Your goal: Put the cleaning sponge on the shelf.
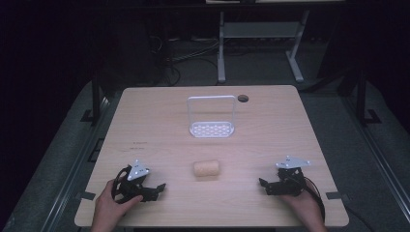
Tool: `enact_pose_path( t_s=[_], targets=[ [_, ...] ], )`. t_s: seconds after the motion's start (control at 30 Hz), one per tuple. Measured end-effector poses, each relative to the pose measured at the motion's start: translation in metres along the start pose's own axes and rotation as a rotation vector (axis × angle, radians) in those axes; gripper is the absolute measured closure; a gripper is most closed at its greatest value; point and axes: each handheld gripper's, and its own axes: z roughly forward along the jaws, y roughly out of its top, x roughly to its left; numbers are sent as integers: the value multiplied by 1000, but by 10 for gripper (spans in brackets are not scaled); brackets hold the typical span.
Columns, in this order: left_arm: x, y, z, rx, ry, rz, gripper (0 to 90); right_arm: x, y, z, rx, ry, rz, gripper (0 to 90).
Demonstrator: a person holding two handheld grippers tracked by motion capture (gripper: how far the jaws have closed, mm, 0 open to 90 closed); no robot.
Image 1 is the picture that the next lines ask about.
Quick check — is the white metal desk frame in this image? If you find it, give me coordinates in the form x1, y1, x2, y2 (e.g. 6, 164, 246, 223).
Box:
217, 9, 311, 84

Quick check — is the grey tape strip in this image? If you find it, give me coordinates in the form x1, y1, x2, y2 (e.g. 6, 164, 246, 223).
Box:
74, 190, 97, 202
325, 190, 351, 201

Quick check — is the black metal post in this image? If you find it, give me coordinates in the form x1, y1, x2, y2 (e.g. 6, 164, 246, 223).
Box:
354, 69, 383, 128
80, 75, 109, 126

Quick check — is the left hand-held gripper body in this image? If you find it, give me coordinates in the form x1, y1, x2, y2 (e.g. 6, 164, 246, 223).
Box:
113, 159, 161, 205

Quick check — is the bundle of floor cables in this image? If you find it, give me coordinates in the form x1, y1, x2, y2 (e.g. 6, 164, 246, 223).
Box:
148, 34, 220, 87

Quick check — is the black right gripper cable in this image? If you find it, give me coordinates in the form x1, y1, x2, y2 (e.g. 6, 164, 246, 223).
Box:
303, 175, 326, 224

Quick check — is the person's right hand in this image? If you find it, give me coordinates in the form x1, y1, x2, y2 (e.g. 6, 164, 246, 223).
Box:
278, 178, 324, 226

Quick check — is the white perforated rack with handle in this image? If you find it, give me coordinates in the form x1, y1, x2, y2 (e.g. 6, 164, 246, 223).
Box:
186, 94, 237, 139

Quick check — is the person's left hand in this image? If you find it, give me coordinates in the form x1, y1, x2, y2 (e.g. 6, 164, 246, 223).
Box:
92, 179, 144, 227

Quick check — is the beige cylindrical sponge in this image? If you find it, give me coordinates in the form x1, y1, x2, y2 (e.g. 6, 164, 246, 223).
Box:
192, 159, 221, 178

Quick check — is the aluminium floor rail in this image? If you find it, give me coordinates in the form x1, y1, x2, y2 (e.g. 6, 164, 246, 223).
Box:
39, 96, 112, 232
340, 95, 410, 223

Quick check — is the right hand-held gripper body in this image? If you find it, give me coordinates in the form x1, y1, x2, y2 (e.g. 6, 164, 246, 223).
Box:
275, 155, 307, 197

